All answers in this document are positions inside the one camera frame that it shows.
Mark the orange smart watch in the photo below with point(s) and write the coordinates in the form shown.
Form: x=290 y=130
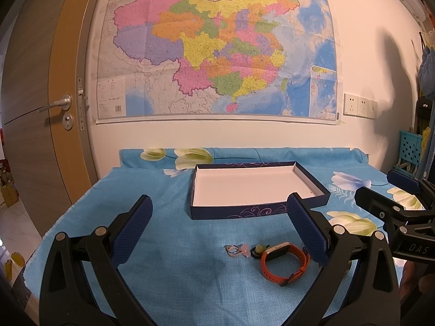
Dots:
x=284 y=263

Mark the colourful wall map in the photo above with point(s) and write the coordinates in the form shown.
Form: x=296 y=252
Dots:
x=176 y=58

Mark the white wall socket panel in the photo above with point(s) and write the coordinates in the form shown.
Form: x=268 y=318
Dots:
x=359 y=106

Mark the dark blue box tray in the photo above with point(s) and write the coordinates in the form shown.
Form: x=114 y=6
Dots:
x=250 y=190

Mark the hanging blue clothes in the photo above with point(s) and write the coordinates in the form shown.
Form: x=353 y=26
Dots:
x=425 y=112

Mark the green bead pendant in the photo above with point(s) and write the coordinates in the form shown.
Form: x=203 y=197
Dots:
x=257 y=250

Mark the blue floral bedsheet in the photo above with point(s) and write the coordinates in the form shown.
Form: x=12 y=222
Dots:
x=179 y=270

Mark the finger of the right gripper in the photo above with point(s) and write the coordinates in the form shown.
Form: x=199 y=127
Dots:
x=422 y=189
x=392 y=214

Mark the person right hand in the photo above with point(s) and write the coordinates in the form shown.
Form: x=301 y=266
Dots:
x=416 y=276

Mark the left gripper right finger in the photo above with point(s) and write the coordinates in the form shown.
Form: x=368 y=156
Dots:
x=373 y=295

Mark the blue plastic basket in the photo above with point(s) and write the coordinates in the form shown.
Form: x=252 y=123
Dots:
x=410 y=153

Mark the pink flower hair clip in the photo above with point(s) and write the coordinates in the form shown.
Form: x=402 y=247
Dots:
x=237 y=250

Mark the brown wooden door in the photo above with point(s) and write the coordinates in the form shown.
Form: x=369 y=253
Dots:
x=49 y=152

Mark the silver door handle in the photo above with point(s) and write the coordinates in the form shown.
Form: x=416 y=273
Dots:
x=64 y=103

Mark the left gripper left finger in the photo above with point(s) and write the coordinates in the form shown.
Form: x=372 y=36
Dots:
x=66 y=297

